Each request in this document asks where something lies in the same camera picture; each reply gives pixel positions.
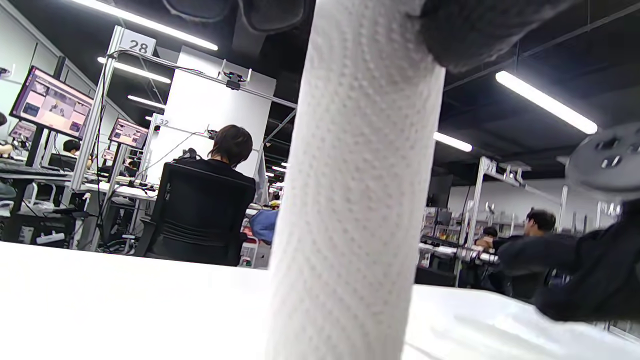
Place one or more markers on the person's left hand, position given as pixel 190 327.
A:
pixel 475 30

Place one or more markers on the person's right hand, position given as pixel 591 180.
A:
pixel 600 270

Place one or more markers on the white paper towel roll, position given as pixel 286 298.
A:
pixel 350 200

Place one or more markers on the long ceiling light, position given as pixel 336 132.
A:
pixel 135 71
pixel 146 101
pixel 150 24
pixel 545 101
pixel 452 142

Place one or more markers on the black tracking controller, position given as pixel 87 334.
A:
pixel 600 160

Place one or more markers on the white partition board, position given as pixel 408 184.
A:
pixel 200 110

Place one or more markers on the white rolling cart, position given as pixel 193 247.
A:
pixel 252 245

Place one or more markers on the black office chair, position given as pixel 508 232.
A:
pixel 200 215

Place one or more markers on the small computer monitor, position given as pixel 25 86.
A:
pixel 22 131
pixel 128 133

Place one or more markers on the long white desk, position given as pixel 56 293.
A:
pixel 125 191

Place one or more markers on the large computer monitor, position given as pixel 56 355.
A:
pixel 52 102

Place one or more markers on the black keyboard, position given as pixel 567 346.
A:
pixel 30 170

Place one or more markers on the black computer tower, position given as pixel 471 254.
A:
pixel 50 222

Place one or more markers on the black computer desk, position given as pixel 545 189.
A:
pixel 20 200

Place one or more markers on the silver aluminium frame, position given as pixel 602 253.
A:
pixel 475 200
pixel 97 100

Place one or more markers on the small black mounted camera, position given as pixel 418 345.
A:
pixel 233 80

